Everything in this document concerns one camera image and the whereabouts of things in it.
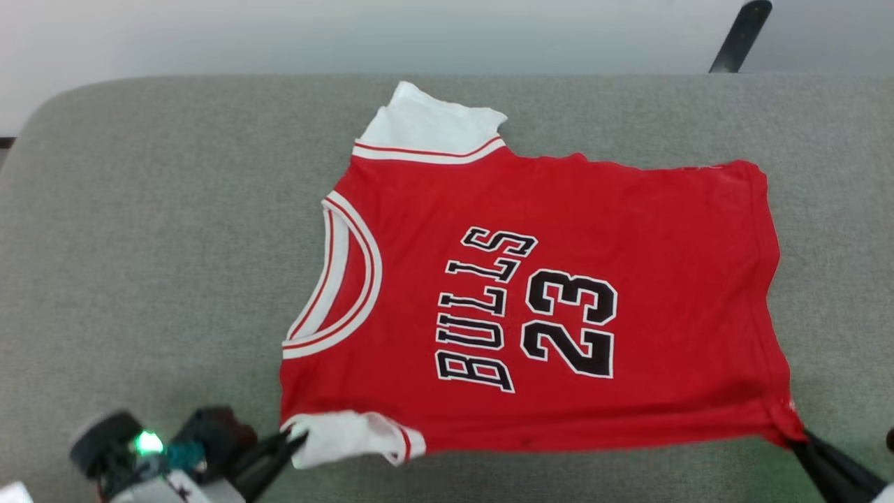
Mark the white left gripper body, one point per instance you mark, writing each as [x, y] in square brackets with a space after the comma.
[174, 489]

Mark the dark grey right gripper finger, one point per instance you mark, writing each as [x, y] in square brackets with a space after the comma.
[834, 475]

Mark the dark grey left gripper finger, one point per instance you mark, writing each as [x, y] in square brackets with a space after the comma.
[276, 471]
[262, 454]

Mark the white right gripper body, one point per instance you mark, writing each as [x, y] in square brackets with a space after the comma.
[885, 494]

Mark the red Bulls basketball jersey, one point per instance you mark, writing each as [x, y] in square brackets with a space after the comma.
[559, 293]

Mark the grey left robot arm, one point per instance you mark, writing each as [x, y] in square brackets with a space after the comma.
[105, 443]

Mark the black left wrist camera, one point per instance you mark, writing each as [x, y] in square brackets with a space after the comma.
[220, 433]

